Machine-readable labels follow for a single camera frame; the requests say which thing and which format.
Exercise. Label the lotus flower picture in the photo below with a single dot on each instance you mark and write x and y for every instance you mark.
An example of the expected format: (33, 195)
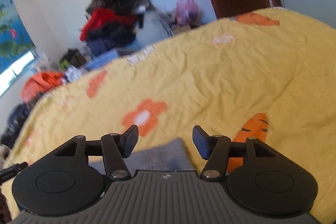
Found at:
(15, 40)

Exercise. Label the yellow carrot print quilt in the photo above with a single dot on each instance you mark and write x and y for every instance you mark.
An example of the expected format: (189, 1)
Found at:
(275, 62)

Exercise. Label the pink plastic bag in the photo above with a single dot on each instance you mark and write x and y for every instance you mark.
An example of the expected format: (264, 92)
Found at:
(186, 12)

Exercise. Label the dark patterned clothes at bedside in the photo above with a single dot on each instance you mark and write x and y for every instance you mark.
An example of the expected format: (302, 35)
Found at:
(15, 122)

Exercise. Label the orange plastic bag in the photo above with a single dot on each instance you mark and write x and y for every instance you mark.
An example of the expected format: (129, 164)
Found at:
(40, 82)

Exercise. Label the pile of dark and red clothes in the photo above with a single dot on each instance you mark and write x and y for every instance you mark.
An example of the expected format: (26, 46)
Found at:
(111, 24)

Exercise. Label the light blue folded cloth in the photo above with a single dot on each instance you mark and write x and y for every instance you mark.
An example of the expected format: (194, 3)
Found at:
(101, 61)

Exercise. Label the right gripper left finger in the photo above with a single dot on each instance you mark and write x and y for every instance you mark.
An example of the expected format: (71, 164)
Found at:
(116, 148)

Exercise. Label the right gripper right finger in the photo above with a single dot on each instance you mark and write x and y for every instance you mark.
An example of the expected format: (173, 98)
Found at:
(215, 151)

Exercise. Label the grey and navy knit sweater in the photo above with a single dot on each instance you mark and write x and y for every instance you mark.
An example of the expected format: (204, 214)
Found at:
(169, 157)

